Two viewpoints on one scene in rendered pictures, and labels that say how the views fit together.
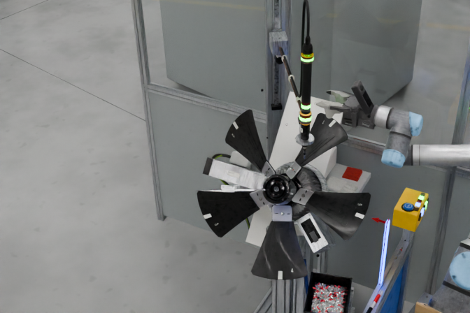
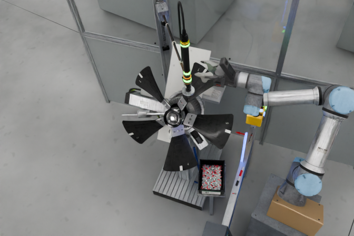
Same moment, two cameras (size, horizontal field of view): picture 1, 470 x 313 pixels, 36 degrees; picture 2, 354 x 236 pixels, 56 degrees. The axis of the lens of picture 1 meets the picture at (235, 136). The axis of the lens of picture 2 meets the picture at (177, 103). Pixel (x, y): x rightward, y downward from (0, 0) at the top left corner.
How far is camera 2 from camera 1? 1.04 m
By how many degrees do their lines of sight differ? 17
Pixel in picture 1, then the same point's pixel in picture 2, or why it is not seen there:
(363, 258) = not seen: hidden behind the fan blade
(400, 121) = (255, 85)
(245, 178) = (151, 105)
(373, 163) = not seen: hidden behind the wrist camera
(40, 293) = (45, 158)
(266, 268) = (171, 166)
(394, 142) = (252, 100)
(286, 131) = (174, 70)
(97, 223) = (71, 109)
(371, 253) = not seen: hidden behind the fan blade
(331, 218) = (210, 135)
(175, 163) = (110, 75)
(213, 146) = (130, 66)
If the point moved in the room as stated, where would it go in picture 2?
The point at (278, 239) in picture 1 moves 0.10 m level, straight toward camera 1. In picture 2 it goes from (177, 147) to (179, 161)
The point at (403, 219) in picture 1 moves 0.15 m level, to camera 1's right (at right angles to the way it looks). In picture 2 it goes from (253, 120) to (275, 116)
